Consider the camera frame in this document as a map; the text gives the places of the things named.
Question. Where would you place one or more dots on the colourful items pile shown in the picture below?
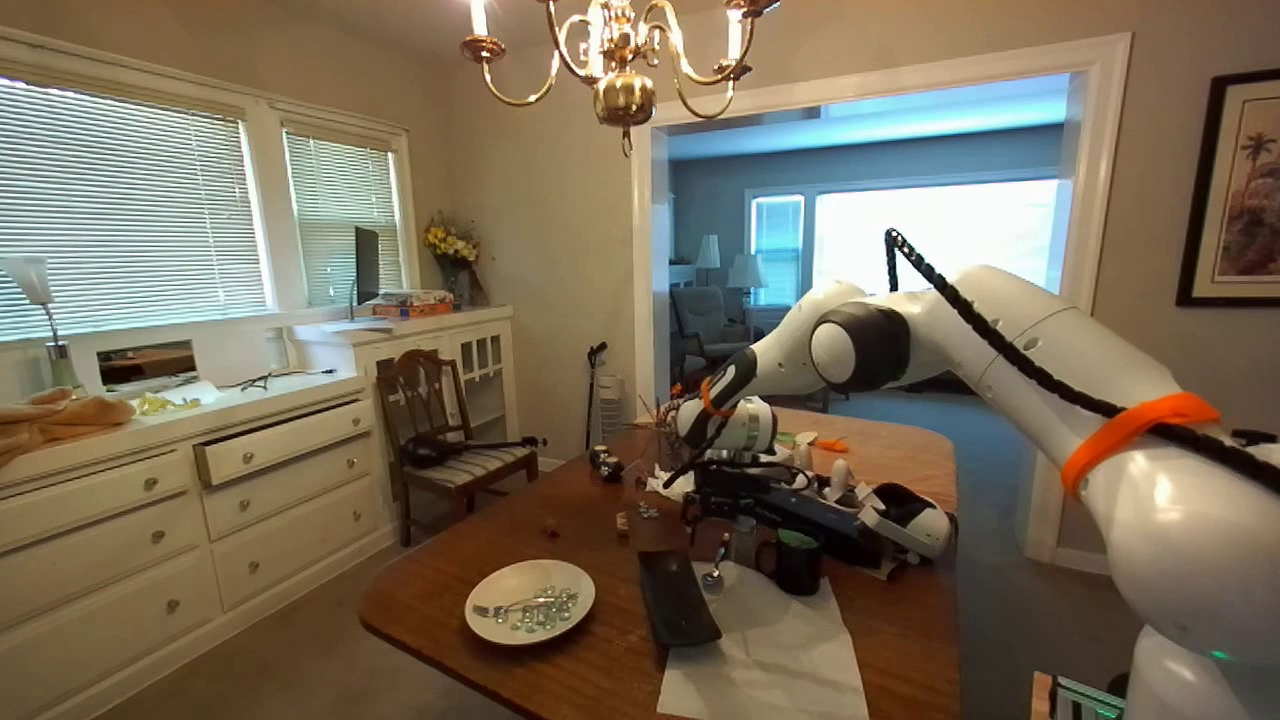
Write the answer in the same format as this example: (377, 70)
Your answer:
(407, 305)

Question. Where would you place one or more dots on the bright living room window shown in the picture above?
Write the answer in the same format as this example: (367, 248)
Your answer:
(985, 232)

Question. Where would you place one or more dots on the yellow flowers in vase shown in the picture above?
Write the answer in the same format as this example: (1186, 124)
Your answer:
(451, 255)

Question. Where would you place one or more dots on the white shade table lamp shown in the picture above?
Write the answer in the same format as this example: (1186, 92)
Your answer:
(746, 272)
(709, 255)

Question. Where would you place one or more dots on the glass jar with white lid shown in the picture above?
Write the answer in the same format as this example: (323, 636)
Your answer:
(758, 540)

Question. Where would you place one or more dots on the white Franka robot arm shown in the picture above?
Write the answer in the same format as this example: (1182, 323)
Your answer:
(1012, 347)

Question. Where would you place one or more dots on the white round plate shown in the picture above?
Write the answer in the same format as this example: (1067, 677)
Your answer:
(534, 575)

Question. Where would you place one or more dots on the silver metal spoon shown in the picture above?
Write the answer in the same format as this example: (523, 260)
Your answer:
(712, 576)

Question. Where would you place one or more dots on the black mug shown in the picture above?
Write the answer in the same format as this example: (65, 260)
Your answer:
(796, 570)

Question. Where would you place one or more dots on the small orange item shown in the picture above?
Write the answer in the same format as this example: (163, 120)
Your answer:
(835, 448)

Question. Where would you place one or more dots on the narrow white window blind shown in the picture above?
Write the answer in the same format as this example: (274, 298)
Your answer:
(341, 203)

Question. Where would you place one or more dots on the wide white window blind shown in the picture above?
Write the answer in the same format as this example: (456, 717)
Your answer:
(120, 203)

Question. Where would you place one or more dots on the white glass door cabinet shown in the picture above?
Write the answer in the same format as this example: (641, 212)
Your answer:
(474, 363)

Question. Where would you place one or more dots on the white feather in vase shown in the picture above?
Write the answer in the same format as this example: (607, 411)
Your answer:
(38, 284)

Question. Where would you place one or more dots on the white paper sheet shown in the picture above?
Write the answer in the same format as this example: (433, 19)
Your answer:
(773, 655)

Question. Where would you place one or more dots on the white drawer sideboard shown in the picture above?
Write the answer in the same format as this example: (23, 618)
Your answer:
(133, 534)

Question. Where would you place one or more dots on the aluminium rail frame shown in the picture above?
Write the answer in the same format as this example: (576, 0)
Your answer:
(1084, 702)

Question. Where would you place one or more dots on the small white bottle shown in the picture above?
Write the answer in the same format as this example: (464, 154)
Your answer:
(843, 482)

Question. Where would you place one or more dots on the white countertop appliance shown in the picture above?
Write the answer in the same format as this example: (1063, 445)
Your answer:
(140, 363)

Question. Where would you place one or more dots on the black folded umbrella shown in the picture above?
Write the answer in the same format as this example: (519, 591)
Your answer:
(461, 448)

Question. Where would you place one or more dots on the black framed palm picture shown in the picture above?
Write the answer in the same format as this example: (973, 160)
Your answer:
(1232, 186)

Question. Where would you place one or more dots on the white crumpled cloth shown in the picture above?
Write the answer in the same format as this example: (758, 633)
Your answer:
(667, 487)

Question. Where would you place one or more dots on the light patterned wooden block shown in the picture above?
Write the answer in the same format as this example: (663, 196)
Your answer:
(622, 521)

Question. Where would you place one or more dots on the wooden base board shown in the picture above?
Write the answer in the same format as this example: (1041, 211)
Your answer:
(1041, 698)

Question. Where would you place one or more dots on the dark armchair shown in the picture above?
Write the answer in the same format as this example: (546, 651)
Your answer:
(701, 333)

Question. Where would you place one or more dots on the dark wooden chair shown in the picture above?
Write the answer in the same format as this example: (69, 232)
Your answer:
(427, 400)

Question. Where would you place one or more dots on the white and black device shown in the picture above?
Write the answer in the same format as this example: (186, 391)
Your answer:
(905, 517)

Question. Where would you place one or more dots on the green cloth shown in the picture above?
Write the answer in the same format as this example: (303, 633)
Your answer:
(795, 540)

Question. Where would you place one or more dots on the brass chandelier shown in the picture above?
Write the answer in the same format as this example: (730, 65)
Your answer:
(627, 98)

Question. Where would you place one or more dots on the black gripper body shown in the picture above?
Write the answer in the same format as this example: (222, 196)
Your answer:
(730, 487)

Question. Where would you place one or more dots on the black upright pole stand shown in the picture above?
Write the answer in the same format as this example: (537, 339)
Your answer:
(594, 385)

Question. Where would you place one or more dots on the pile of green glass beads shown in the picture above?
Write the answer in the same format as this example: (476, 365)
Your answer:
(543, 614)

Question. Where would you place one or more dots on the long black box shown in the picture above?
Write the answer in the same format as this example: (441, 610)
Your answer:
(820, 517)

